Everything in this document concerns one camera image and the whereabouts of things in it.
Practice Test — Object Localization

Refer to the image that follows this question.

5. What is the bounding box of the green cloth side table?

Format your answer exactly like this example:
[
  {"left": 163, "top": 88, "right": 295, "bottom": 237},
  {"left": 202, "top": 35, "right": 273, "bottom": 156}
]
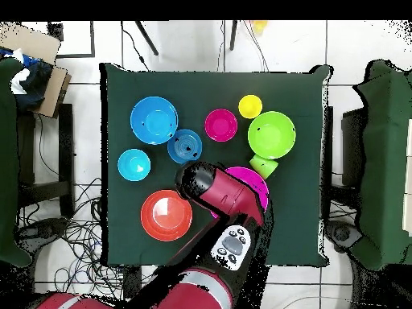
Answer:
[
  {"left": 0, "top": 57, "right": 33, "bottom": 268},
  {"left": 350, "top": 59, "right": 412, "bottom": 271}
]

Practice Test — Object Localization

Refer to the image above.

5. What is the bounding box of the black stool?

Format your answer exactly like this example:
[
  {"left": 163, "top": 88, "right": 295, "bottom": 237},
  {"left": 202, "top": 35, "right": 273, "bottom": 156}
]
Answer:
[{"left": 17, "top": 102, "right": 76, "bottom": 216}]

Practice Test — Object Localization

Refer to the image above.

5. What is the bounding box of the large blue bowl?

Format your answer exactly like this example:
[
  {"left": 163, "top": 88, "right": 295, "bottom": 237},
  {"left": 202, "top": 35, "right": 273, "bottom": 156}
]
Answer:
[{"left": 130, "top": 96, "right": 179, "bottom": 146}]

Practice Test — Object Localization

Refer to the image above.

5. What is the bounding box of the green bowl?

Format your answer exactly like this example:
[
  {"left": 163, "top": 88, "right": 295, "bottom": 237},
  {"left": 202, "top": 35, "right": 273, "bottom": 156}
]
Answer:
[{"left": 247, "top": 110, "right": 297, "bottom": 160}]

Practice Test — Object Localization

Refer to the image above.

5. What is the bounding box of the orange-red bowl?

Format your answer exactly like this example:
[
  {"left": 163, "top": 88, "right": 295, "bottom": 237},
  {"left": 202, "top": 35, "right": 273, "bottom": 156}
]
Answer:
[{"left": 140, "top": 188, "right": 194, "bottom": 242}]

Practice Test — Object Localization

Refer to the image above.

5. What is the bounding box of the green cup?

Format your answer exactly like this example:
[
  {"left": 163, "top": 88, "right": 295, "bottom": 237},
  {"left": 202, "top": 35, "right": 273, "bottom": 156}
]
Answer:
[{"left": 248, "top": 154, "right": 279, "bottom": 180}]

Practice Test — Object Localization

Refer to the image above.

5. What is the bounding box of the tangle of black cables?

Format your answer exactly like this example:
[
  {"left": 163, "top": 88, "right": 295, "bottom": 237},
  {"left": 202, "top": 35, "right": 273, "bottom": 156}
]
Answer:
[{"left": 15, "top": 176, "right": 159, "bottom": 300}]

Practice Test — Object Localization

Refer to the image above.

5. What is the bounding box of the black power brick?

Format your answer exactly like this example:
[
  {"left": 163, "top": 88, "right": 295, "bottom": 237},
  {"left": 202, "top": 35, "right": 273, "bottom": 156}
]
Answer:
[{"left": 122, "top": 265, "right": 142, "bottom": 299}]

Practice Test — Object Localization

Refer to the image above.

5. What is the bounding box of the ribbed blue bowl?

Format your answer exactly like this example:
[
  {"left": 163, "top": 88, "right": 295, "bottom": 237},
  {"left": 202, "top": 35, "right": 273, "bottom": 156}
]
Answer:
[{"left": 167, "top": 128, "right": 204, "bottom": 166}]

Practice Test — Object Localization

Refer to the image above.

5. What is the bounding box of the dark green table cloth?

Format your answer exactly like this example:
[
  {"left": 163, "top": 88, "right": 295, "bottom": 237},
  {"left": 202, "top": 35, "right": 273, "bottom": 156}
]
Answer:
[{"left": 99, "top": 61, "right": 335, "bottom": 269}]

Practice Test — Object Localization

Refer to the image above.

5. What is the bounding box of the yellow cup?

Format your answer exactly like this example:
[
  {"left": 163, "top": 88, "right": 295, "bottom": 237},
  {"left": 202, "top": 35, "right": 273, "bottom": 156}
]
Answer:
[{"left": 237, "top": 93, "right": 263, "bottom": 120}]

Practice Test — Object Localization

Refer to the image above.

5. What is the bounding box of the black tripod leg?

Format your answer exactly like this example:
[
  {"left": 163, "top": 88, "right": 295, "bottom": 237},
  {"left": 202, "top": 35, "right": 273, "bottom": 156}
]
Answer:
[
  {"left": 134, "top": 20, "right": 159, "bottom": 56},
  {"left": 229, "top": 20, "right": 239, "bottom": 52}
]

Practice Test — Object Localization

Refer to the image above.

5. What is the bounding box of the bundle of clothes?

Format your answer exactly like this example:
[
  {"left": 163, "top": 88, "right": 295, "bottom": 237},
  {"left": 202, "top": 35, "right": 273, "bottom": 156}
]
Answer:
[{"left": 0, "top": 47, "right": 56, "bottom": 112}]

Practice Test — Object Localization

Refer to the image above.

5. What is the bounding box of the small turquoise bowl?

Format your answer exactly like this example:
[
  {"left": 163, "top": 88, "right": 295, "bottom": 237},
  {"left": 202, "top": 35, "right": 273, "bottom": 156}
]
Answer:
[{"left": 117, "top": 148, "right": 152, "bottom": 182}]

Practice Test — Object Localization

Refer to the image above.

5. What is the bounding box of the black floor cable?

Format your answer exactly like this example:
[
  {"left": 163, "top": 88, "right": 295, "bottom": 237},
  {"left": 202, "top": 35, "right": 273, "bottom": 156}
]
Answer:
[{"left": 120, "top": 20, "right": 150, "bottom": 72}]

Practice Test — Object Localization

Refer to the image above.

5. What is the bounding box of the yellow object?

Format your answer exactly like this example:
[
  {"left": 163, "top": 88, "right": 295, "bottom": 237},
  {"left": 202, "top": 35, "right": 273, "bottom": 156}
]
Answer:
[{"left": 250, "top": 20, "right": 270, "bottom": 35}]

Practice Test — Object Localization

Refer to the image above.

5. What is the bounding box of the small red bowl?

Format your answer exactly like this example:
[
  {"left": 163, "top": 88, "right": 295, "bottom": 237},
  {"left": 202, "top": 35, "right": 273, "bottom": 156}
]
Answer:
[{"left": 204, "top": 108, "right": 238, "bottom": 143}]

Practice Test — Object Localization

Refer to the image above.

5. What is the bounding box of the black square frame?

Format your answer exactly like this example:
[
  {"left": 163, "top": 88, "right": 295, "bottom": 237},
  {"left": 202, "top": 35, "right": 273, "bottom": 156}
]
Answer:
[{"left": 47, "top": 20, "right": 96, "bottom": 59}]

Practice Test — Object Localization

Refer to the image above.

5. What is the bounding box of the large pink bowl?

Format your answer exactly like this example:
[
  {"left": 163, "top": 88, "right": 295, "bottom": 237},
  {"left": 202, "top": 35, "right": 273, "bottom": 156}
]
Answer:
[{"left": 209, "top": 166, "right": 270, "bottom": 220}]

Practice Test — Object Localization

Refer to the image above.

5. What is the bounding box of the black pedestal foot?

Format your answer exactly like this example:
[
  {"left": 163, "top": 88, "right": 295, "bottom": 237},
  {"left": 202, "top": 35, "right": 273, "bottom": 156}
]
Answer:
[
  {"left": 324, "top": 220, "right": 365, "bottom": 253},
  {"left": 19, "top": 216, "right": 70, "bottom": 241}
]

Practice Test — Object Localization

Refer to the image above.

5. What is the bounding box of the cardboard box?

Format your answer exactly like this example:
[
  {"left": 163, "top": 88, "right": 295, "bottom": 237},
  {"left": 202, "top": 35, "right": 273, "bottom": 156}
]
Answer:
[{"left": 0, "top": 21, "right": 72, "bottom": 119}]

